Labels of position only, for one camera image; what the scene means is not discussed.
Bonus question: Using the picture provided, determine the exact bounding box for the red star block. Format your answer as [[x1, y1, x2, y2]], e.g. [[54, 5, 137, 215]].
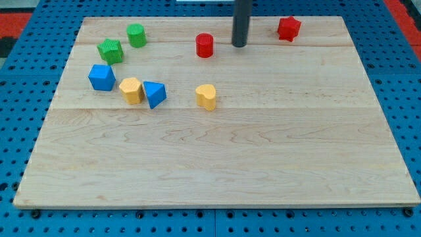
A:
[[277, 16, 301, 42]]

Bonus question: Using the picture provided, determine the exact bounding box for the green star block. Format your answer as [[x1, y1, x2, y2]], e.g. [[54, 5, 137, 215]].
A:
[[97, 38, 124, 65]]

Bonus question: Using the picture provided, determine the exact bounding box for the yellow heart block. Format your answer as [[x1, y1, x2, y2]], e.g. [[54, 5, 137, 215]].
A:
[[195, 84, 216, 111]]

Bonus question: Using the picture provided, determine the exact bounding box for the light wooden board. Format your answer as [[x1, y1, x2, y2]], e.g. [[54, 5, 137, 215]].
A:
[[14, 16, 420, 209]]

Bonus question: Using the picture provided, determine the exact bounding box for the blue triangle block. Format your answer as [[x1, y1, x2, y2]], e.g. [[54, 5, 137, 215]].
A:
[[143, 81, 166, 109]]

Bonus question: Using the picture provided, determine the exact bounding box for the red cylinder block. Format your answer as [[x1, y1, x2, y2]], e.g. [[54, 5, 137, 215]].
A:
[[195, 33, 214, 58]]

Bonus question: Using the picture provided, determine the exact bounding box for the yellow hexagon block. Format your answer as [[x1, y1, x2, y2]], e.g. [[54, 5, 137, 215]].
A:
[[119, 77, 144, 105]]

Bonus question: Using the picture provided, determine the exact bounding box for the green cylinder block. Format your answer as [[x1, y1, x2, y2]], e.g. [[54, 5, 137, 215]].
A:
[[126, 23, 147, 48]]

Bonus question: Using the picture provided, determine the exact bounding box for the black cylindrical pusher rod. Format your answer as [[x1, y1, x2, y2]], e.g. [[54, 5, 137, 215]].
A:
[[232, 0, 253, 47]]

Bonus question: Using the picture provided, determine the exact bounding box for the blue cube block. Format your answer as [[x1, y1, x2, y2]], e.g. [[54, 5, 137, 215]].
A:
[[88, 65, 116, 92]]

